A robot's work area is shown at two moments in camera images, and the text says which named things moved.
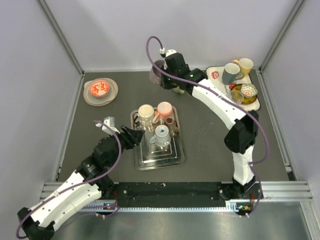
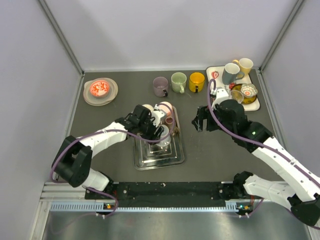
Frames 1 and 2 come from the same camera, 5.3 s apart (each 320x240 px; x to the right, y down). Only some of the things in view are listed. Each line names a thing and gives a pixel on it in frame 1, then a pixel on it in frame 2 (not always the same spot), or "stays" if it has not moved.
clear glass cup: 236,96 stays
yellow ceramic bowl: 246,100 stays
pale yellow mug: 245,65 stays
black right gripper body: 169,82 → 205,113
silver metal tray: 148,155 stays
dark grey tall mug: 231,73 stays
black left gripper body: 126,142 → 147,128
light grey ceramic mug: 161,137 stays
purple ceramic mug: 155,73 → 160,86
